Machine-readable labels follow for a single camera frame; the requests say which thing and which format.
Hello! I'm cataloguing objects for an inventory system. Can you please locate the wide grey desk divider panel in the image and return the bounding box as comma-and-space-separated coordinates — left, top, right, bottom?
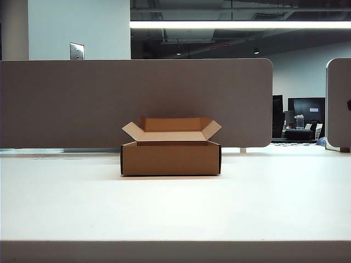
0, 58, 274, 149

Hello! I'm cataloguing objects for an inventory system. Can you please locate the open brown cardboard box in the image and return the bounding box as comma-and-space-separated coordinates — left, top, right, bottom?
121, 116, 223, 177

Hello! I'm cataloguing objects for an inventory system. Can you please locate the narrow grey desk divider panel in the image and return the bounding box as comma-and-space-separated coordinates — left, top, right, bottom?
325, 57, 351, 151

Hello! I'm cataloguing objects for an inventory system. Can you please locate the large black monitor screen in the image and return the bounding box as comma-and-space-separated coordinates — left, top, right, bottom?
287, 97, 326, 129

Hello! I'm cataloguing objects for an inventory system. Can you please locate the slim black monitor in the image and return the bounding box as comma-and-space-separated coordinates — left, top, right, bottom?
272, 94, 284, 138

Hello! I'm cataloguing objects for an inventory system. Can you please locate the metal wall outlet plate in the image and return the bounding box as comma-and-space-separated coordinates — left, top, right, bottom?
69, 42, 85, 60

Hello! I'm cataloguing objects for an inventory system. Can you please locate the long white ceiling light strip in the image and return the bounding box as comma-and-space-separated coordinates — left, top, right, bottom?
129, 20, 351, 29

